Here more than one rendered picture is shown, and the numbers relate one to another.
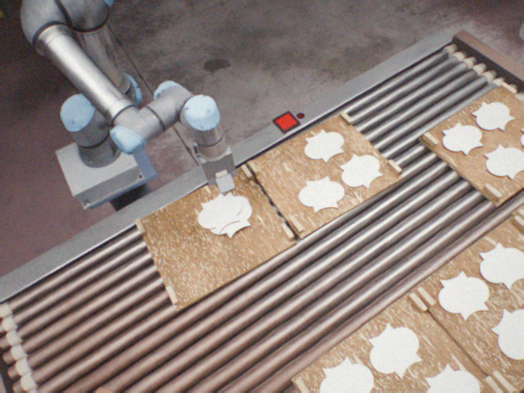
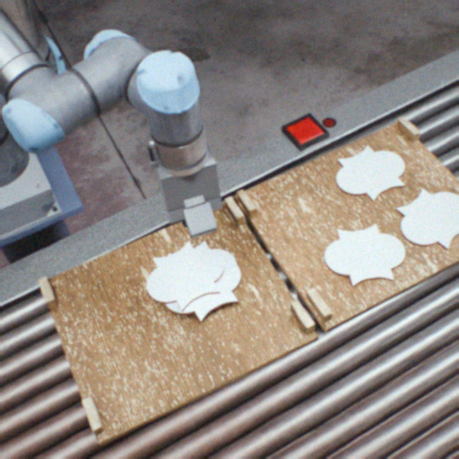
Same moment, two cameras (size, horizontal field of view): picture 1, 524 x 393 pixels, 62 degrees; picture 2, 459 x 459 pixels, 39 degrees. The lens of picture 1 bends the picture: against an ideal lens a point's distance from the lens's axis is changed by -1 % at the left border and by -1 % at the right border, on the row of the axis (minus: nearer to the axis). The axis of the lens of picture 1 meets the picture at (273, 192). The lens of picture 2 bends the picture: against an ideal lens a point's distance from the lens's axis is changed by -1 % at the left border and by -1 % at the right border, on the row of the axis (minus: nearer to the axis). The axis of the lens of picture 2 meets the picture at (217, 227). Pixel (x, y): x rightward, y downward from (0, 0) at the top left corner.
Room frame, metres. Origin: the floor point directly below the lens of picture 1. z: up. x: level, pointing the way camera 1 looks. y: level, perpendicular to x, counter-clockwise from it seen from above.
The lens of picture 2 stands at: (0.08, 0.05, 1.97)
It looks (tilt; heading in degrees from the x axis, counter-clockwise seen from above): 53 degrees down; 5
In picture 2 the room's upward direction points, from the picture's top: 9 degrees counter-clockwise
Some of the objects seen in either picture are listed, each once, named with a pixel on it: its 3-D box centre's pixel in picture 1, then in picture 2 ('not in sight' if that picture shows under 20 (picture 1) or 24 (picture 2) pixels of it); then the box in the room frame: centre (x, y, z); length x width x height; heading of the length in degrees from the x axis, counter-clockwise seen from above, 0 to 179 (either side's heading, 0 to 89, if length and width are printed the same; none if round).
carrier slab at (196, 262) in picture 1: (214, 232); (172, 310); (0.69, 0.21, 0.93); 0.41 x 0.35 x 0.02; 113
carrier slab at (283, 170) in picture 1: (322, 171); (367, 215); (0.87, -0.18, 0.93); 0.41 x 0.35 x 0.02; 115
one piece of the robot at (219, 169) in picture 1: (218, 166); (188, 187); (0.72, 0.14, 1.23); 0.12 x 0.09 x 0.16; 15
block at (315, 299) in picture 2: (295, 224); (318, 305); (0.66, -0.06, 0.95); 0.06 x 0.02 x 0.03; 25
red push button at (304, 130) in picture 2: (286, 122); (305, 132); (1.12, -0.09, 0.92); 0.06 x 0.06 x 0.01; 27
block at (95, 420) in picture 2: (173, 295); (93, 416); (0.49, 0.33, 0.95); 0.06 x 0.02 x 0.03; 23
